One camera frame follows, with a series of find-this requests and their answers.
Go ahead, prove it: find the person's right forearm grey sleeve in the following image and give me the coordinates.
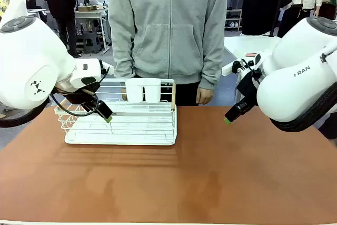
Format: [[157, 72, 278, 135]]
[[108, 11, 135, 79]]

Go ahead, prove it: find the black right arm cable sleeve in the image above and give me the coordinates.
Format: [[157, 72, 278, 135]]
[[269, 82, 337, 133]]

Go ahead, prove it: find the seated person in black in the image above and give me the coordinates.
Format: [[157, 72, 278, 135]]
[[21, 0, 48, 24]]

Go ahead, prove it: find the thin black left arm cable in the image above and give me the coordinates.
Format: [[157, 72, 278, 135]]
[[49, 66, 110, 117]]

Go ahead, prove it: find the black left arm cable sleeve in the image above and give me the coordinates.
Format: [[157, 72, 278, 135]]
[[0, 97, 51, 128]]

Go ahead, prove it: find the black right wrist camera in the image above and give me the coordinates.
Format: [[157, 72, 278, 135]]
[[231, 58, 262, 79]]

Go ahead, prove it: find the person in dark clothes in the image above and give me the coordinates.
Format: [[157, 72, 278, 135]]
[[318, 111, 337, 140]]

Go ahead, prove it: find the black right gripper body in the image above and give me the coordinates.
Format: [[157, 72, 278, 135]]
[[236, 76, 261, 110]]

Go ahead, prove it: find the person's left forearm grey sleeve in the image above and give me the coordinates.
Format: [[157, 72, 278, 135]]
[[197, 11, 227, 91]]

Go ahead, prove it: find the large white side table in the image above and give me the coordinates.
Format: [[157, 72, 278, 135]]
[[221, 35, 282, 77]]

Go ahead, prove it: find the white double cutlery holder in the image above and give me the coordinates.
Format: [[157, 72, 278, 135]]
[[125, 78, 162, 104]]

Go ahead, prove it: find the man in black jacket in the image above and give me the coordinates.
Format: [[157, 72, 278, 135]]
[[41, 0, 83, 59]]

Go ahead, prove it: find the brown cardboard box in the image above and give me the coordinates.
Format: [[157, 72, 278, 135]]
[[77, 5, 98, 13]]

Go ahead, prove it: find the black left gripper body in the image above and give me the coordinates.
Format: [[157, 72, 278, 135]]
[[54, 82, 103, 106]]

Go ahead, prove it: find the white wire dish rack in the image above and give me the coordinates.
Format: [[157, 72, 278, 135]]
[[54, 78, 177, 146]]

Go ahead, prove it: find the hanging dark coat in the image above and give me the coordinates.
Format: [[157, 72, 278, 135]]
[[241, 0, 293, 36]]

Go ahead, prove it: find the white background desk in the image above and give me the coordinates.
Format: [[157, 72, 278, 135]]
[[74, 8, 111, 52]]

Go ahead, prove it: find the grey step stool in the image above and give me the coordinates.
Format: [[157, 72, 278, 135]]
[[82, 32, 102, 54]]

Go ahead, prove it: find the black arm cable sleeve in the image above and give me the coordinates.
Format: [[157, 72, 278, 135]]
[[0, 97, 51, 128], [269, 82, 337, 133]]

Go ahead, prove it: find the white shoe rack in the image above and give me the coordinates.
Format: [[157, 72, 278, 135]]
[[225, 8, 243, 32]]

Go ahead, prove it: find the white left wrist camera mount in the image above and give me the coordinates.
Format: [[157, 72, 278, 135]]
[[101, 60, 115, 75]]

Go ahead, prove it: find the person in grey hoodie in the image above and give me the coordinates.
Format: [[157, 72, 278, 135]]
[[107, 0, 227, 106]]

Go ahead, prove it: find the person's left hand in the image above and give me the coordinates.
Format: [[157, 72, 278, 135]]
[[195, 86, 214, 105]]

